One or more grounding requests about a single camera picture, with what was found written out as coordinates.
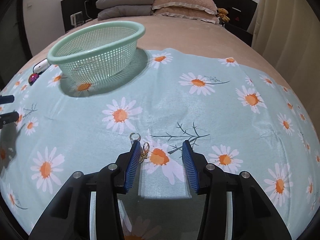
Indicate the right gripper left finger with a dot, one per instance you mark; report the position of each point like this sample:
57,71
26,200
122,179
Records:
67,215

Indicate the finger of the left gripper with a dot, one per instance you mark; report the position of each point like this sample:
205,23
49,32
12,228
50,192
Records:
6,99
8,118

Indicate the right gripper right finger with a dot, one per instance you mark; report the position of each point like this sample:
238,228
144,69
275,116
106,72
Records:
253,214

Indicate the gold keychain charm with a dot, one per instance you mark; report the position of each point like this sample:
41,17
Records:
144,146

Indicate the iridescent round ball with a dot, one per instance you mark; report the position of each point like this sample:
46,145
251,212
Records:
32,78

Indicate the white earbud case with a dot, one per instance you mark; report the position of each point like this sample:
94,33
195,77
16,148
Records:
41,67

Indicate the white bedside appliance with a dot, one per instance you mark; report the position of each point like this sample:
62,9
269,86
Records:
77,19

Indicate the green plastic mesh basket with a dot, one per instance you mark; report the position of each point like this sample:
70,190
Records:
97,52

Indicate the daisy print blue cloth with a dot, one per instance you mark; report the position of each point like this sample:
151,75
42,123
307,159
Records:
238,117

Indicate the grey folded blanket lower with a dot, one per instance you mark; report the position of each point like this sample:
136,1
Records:
125,11

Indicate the beige bed cover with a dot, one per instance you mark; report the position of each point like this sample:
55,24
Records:
193,37

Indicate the cream curtain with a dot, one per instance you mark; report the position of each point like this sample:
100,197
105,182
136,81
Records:
286,34

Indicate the brown teddy bear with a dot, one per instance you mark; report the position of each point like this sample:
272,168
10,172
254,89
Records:
222,15

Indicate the black headboard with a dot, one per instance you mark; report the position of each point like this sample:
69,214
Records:
234,15

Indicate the beige pillow lower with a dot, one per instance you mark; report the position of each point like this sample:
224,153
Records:
191,14

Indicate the beige pillow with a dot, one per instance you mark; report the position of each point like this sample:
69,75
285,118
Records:
203,5
191,14

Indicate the beige pillow upper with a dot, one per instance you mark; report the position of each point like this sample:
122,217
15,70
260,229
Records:
203,5

